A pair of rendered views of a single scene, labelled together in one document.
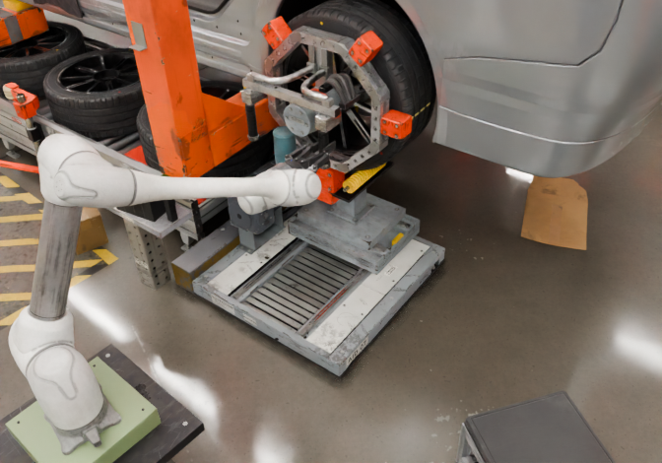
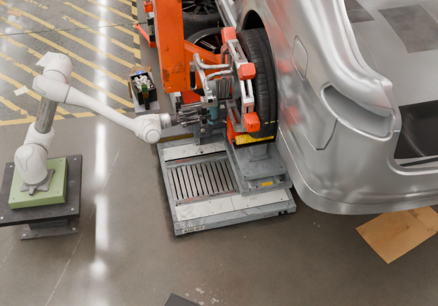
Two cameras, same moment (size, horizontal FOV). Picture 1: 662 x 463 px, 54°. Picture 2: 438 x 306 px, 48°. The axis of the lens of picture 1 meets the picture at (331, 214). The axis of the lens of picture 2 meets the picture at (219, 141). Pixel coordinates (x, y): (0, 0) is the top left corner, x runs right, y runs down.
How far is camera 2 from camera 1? 1.61 m
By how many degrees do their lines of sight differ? 30
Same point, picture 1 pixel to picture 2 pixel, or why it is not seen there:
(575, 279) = (359, 275)
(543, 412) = not seen: outside the picture
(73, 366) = (29, 157)
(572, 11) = (315, 116)
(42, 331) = (33, 135)
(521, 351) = (276, 290)
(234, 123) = (207, 71)
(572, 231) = (395, 247)
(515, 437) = not seen: outside the picture
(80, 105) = not seen: hidden behind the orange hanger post
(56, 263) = (43, 111)
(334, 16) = (248, 42)
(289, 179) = (142, 127)
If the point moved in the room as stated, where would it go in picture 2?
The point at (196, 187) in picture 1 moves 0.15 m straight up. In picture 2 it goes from (98, 109) to (93, 87)
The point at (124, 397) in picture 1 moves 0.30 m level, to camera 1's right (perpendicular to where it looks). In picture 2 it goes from (57, 181) to (88, 206)
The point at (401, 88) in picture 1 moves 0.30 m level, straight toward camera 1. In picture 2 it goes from (261, 103) to (221, 129)
